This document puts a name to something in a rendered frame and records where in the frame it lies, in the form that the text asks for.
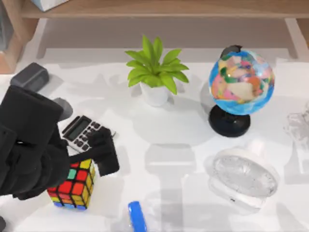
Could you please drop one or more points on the clear white desk fan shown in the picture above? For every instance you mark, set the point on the clear white desk fan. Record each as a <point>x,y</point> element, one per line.
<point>243,176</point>

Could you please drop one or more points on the wooden shelf unit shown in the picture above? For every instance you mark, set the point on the wooden shelf unit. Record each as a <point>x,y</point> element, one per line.
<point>154,9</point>

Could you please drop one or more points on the multicoloured puzzle cube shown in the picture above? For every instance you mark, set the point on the multicoloured puzzle cube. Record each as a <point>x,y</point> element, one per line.
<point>77,188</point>

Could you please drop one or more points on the dark grey rounded box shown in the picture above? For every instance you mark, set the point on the dark grey rounded box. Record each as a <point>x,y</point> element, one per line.
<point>30,76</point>

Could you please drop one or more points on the grey calculator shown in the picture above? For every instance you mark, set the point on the grey calculator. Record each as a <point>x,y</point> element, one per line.
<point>77,130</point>

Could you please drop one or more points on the pale blue box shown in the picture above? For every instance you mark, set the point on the pale blue box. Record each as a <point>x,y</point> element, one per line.
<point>49,4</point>

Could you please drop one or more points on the colourful globe on black base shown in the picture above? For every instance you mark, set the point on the colourful globe on black base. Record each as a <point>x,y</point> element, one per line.
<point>241,79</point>

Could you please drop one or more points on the blue marker pen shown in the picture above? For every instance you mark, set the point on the blue marker pen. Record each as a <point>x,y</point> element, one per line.
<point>138,216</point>

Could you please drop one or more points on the green plant in white pot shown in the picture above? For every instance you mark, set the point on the green plant in white pot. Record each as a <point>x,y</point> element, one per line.
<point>155,72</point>

